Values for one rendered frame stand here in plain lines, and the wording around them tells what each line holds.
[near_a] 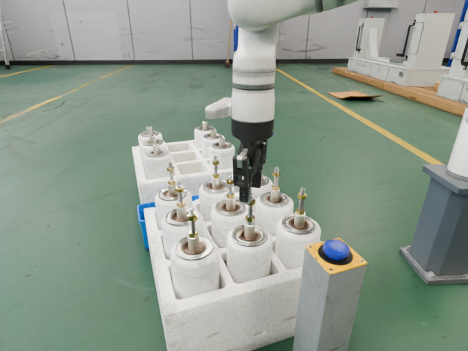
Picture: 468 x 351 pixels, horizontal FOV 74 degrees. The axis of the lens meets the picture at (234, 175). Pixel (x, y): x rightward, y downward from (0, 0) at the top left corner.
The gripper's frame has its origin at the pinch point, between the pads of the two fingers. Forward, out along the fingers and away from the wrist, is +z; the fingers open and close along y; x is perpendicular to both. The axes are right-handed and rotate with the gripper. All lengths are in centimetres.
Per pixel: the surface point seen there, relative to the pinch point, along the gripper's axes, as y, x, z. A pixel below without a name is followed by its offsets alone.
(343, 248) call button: -8.4, -18.0, 3.0
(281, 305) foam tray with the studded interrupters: -3.1, -8.3, 24.5
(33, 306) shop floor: -15, 53, 36
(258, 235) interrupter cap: 0.6, -1.7, 11.0
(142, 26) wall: 528, 395, -35
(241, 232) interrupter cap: 0.1, 1.8, 10.9
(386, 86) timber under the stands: 359, -53, 31
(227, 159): 46, 23, 15
